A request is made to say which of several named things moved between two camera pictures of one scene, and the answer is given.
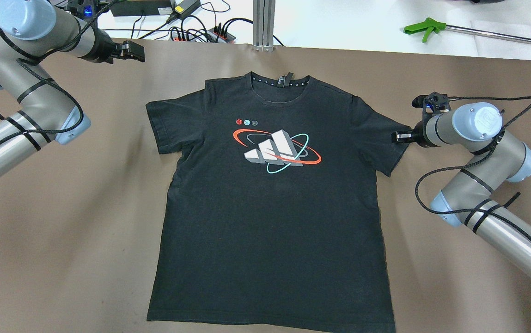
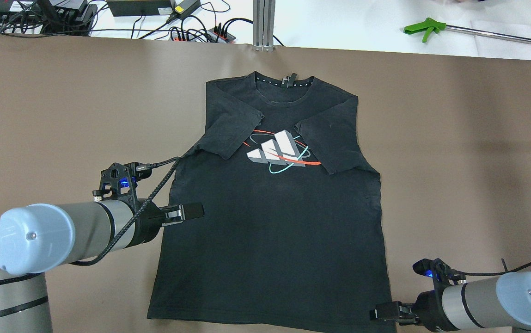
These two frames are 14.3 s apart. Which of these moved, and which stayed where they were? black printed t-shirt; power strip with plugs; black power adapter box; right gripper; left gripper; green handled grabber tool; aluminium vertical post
Moved: black printed t-shirt; right gripper; left gripper
Stayed: aluminium vertical post; green handled grabber tool; black power adapter box; power strip with plugs
